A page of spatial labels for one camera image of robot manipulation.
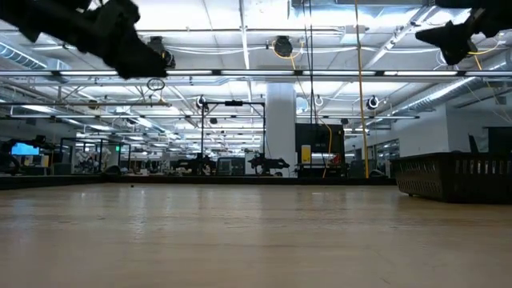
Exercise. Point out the black cabinet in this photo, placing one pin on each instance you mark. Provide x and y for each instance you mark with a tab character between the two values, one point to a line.
320	136

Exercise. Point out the yellow sign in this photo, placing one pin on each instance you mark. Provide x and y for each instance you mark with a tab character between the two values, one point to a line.
306	153

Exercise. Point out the black monitor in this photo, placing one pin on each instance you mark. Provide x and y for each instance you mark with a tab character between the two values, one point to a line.
500	140

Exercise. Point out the black aluminium table frame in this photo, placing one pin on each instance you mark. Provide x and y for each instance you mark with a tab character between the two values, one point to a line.
240	180

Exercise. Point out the black stand frame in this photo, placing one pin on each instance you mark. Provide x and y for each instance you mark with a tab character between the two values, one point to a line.
234	102

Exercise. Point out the grey horizontal pipe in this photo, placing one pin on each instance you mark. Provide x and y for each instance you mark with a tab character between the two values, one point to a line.
80	103

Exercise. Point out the silver ventilation duct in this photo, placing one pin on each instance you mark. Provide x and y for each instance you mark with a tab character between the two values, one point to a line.
20	56
440	94

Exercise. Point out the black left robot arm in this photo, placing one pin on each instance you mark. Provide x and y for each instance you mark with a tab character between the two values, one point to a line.
40	20

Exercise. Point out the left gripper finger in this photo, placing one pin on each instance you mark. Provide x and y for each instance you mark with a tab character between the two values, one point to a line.
132	70
146	54

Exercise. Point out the blue lit monitor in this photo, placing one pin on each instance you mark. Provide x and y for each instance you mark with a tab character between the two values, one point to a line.
25	149

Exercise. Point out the black chair backrest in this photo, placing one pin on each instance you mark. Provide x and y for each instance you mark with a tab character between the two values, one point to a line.
473	145

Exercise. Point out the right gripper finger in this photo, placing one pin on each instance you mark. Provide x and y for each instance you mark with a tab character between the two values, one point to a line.
456	50
448	33

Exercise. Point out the long overhead light bar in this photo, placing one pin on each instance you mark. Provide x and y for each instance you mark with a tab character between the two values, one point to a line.
256	73

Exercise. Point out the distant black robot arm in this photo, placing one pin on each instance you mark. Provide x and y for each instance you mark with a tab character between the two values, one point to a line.
198	164
266	163

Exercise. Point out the black slotted plastic basket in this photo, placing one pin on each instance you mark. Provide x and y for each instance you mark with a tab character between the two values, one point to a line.
452	178

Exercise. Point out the white square column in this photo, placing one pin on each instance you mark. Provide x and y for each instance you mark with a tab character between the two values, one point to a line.
281	132

